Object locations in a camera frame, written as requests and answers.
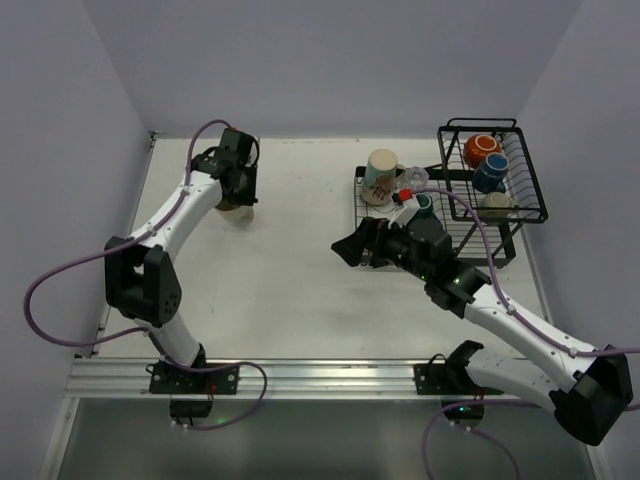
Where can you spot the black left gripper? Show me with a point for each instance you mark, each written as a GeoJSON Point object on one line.
{"type": "Point", "coordinates": [245, 187]}

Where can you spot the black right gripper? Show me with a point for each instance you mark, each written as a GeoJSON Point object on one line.
{"type": "Point", "coordinates": [375, 243]}

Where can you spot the beige ceramic mug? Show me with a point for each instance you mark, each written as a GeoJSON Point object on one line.
{"type": "Point", "coordinates": [239, 215]}

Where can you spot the tall floral cream mug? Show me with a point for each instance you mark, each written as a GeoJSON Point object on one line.
{"type": "Point", "coordinates": [381, 173]}

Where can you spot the teal ceramic cup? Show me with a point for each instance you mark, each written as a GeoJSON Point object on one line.
{"type": "Point", "coordinates": [426, 207]}

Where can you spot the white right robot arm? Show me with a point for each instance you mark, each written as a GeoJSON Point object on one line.
{"type": "Point", "coordinates": [585, 388]}

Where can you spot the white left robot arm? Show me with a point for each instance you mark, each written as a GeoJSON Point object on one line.
{"type": "Point", "coordinates": [140, 278]}

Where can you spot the clear glass cup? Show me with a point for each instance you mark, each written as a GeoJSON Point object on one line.
{"type": "Point", "coordinates": [414, 178]}

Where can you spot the cream round mug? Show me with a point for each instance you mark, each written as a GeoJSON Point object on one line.
{"type": "Point", "coordinates": [496, 207]}

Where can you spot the blue round mug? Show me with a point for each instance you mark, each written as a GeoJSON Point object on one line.
{"type": "Point", "coordinates": [490, 174]}

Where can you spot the orange round mug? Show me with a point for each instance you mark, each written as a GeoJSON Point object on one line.
{"type": "Point", "coordinates": [478, 147]}

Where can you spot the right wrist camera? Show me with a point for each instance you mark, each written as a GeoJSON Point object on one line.
{"type": "Point", "coordinates": [407, 207]}

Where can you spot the black wire dish rack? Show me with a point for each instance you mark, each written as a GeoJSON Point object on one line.
{"type": "Point", "coordinates": [520, 185]}

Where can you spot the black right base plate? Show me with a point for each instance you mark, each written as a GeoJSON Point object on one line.
{"type": "Point", "coordinates": [442, 375]}

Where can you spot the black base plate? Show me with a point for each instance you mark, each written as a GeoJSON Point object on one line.
{"type": "Point", "coordinates": [442, 375]}
{"type": "Point", "coordinates": [167, 379]}

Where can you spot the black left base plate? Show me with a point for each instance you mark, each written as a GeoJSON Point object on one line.
{"type": "Point", "coordinates": [167, 379]}

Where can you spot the aluminium mounting rail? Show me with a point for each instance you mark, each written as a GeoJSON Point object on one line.
{"type": "Point", "coordinates": [130, 378]}

